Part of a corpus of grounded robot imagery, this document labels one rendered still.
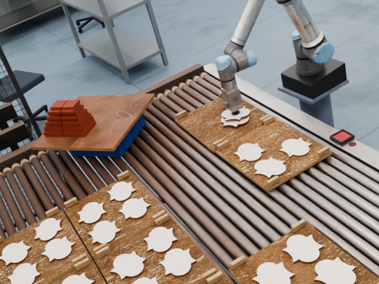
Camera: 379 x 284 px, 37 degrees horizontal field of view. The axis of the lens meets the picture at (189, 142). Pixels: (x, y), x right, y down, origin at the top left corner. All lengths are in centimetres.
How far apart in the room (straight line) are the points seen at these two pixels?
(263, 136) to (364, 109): 194
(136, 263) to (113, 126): 92
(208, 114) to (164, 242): 93
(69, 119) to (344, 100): 248
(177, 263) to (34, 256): 65
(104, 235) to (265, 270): 71
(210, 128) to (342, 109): 190
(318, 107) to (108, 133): 114
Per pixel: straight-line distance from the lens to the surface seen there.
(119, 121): 287
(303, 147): 250
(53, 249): 239
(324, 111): 313
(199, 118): 289
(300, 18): 272
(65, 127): 289
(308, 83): 295
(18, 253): 247
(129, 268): 215
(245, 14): 276
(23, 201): 282
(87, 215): 248
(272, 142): 258
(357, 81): 485
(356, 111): 446
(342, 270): 195
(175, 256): 213
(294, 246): 204
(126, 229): 234
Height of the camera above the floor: 238
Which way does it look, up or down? 32 degrees down
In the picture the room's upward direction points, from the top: 17 degrees counter-clockwise
